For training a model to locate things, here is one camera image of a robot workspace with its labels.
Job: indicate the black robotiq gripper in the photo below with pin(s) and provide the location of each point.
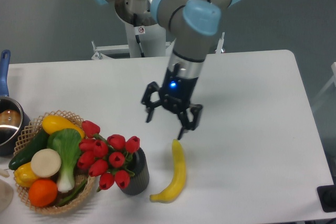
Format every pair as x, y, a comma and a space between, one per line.
175, 96

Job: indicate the red tulip bouquet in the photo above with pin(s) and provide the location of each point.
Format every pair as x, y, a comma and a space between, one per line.
110, 159

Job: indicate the dark grey ribbed vase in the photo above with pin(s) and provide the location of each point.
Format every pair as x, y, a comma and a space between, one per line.
139, 182

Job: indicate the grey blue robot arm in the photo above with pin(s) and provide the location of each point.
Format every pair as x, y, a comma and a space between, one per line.
188, 70

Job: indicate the yellow banana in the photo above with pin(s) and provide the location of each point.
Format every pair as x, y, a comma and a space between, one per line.
173, 190

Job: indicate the green bok choy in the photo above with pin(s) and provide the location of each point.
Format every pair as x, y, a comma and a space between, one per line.
66, 143

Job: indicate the yellow squash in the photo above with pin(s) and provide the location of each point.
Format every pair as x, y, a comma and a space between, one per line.
54, 123

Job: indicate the green bean pod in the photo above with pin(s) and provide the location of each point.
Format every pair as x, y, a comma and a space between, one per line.
73, 195

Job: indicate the dark green cucumber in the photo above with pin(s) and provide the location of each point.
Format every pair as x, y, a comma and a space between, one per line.
38, 142

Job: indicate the woven bamboo basket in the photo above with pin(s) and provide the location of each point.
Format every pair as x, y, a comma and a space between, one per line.
25, 137

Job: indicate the beige round bun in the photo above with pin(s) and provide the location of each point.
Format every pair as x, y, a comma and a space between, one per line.
45, 163

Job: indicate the orange fruit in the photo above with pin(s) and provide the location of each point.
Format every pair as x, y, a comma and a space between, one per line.
42, 192

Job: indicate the yellow bell pepper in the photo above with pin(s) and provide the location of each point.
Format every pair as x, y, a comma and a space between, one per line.
24, 175

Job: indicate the black device at table edge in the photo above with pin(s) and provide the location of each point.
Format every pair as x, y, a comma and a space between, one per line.
327, 197

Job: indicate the beige object at left edge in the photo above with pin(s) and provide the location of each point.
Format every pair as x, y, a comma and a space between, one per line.
7, 193

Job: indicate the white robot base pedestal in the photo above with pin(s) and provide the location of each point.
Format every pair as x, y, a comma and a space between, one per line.
192, 22

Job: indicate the white frame at right edge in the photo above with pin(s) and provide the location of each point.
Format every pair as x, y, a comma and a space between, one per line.
324, 93

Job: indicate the blue handled saucepan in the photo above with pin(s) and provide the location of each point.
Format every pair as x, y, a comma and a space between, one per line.
13, 117

